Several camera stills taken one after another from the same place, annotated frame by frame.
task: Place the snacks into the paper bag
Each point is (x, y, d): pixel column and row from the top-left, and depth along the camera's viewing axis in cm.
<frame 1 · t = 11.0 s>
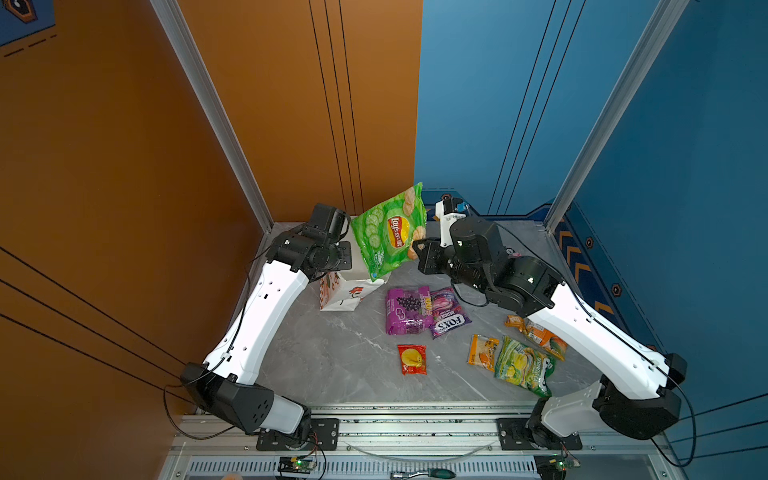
left hand: (341, 253, 75), fingers closed
right hand: (410, 245, 63), fingers closed
white paper bag with flower: (338, 294, 80), point 19 cm above the table
purple grape candy bag: (408, 311, 90), point 8 cm above the table
Fox's berries candy bag: (446, 315, 93), point 3 cm above the table
red yellow snack packet: (413, 359, 85), point 3 cm above the table
small orange snack packet: (482, 351, 87), point 2 cm above the table
green yellow snack bag: (524, 366, 83), point 4 cm above the table

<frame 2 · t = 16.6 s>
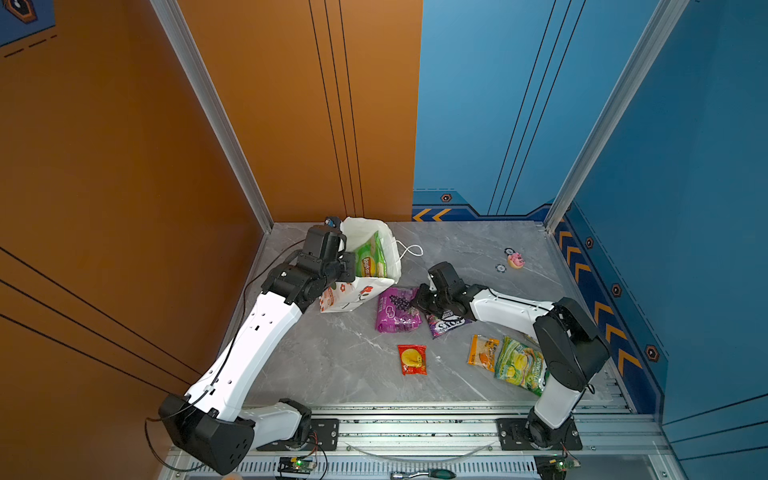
left hand: (348, 255, 75), fingers closed
right hand: (406, 302, 90), fingers closed
white paper bag with flower: (355, 295, 80), point 19 cm above the table
green Lays chips bag: (370, 259, 92), point 16 cm above the table
pink toy keychain: (515, 260, 107), point 3 cm above the table
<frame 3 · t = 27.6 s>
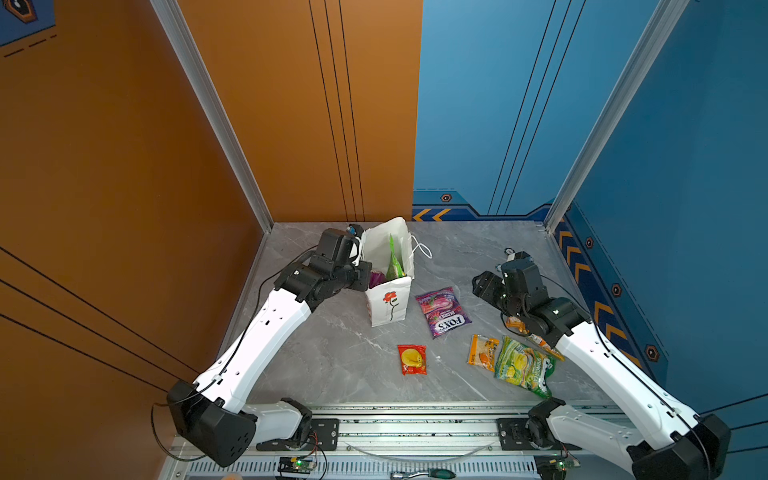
left hand: (367, 266, 75), fingers closed
right hand: (476, 285, 78), fingers open
white paper bag with flower: (387, 302, 80), point 18 cm above the table
purple grape candy bag: (376, 278, 91), point 13 cm above the table
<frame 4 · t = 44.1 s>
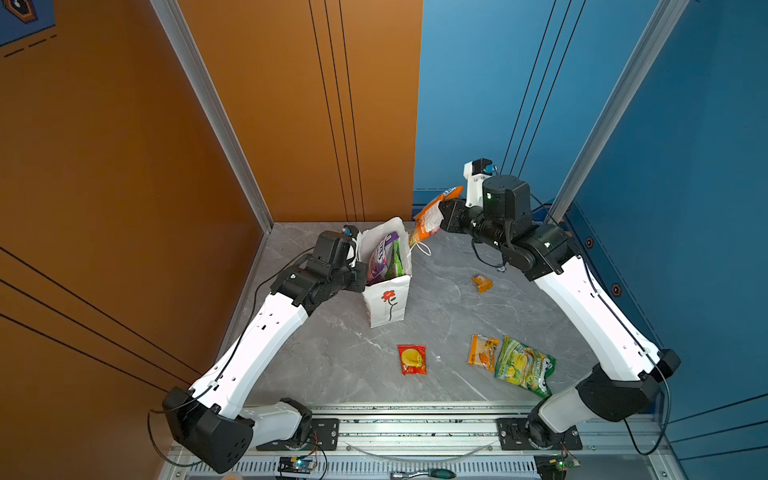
left hand: (363, 266, 75), fingers closed
right hand: (434, 204, 65), fingers closed
Fox's berries candy bag: (380, 258, 82), point 24 cm above the table
tiny orange candy packet: (483, 284, 101), point 3 cm above the table
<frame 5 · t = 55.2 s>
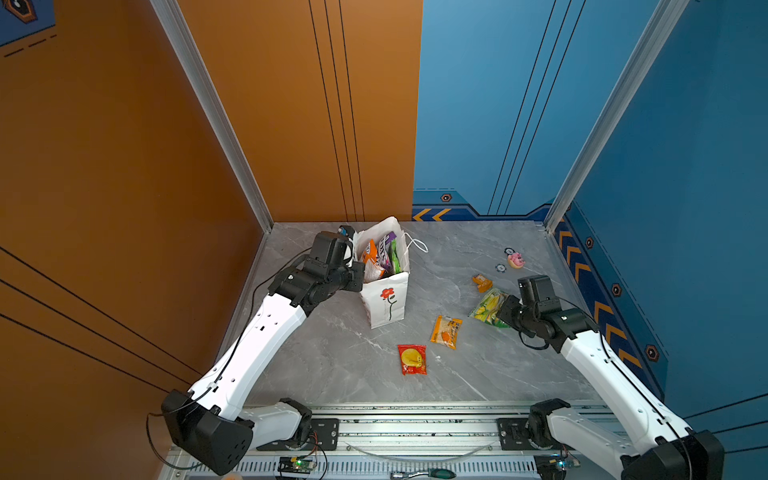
left hand: (359, 266, 76), fingers closed
right hand: (497, 310, 81), fingers closed
small orange snack packet: (446, 331, 91), point 2 cm above the table
green yellow snack bag: (487, 308, 88), point 9 cm above the table
